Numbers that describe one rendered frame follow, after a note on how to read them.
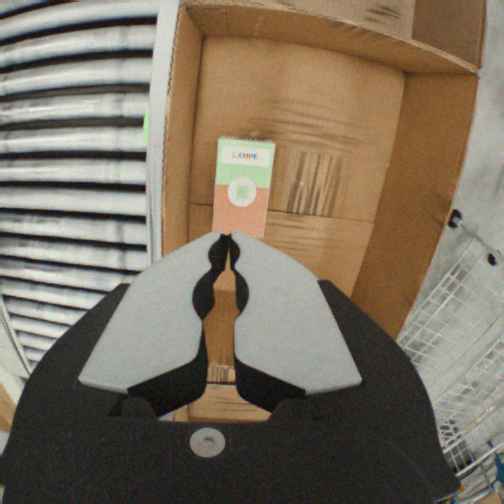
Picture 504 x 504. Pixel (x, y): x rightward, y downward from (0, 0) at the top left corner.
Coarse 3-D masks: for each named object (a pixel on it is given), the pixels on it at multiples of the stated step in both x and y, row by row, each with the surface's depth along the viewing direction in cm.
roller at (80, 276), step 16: (0, 256) 67; (0, 272) 66; (16, 272) 66; (32, 272) 66; (48, 272) 66; (64, 272) 67; (80, 272) 68; (96, 272) 68; (112, 272) 69; (128, 272) 70; (96, 288) 69; (112, 288) 69
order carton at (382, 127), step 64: (192, 0) 20; (192, 64) 31; (256, 64) 37; (320, 64) 37; (384, 64) 36; (448, 64) 24; (192, 128) 40; (256, 128) 41; (320, 128) 41; (384, 128) 41; (448, 128) 29; (192, 192) 45; (320, 192) 46; (384, 192) 45; (448, 192) 30; (320, 256) 50; (384, 256) 44; (384, 320) 42
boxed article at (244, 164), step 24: (240, 144) 39; (264, 144) 39; (216, 168) 40; (240, 168) 40; (264, 168) 40; (216, 192) 41; (240, 192) 42; (264, 192) 42; (216, 216) 43; (240, 216) 43; (264, 216) 43
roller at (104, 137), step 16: (32, 128) 53; (48, 128) 52; (64, 128) 52; (80, 128) 53; (96, 128) 53; (112, 128) 53; (128, 128) 54; (0, 144) 51; (16, 144) 51; (32, 144) 52; (48, 144) 52; (64, 144) 53; (80, 144) 53; (96, 144) 53; (112, 144) 54; (128, 144) 54; (144, 144) 54
